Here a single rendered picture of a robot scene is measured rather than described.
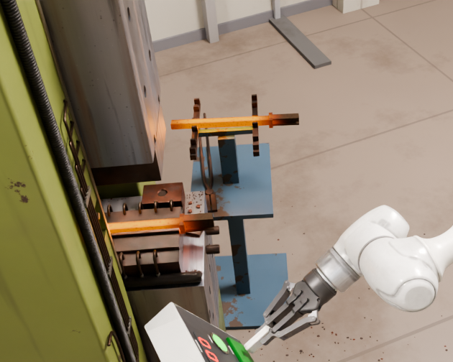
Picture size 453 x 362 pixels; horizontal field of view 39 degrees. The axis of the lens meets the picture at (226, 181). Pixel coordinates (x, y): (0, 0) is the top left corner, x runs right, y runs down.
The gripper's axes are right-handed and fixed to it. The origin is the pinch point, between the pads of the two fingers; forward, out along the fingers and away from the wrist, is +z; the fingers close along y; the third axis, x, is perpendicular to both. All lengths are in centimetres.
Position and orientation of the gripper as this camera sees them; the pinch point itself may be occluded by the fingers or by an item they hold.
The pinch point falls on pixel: (259, 339)
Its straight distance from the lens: 146.0
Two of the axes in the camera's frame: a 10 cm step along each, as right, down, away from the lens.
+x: -5.2, -4.7, -7.1
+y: -4.4, -5.7, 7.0
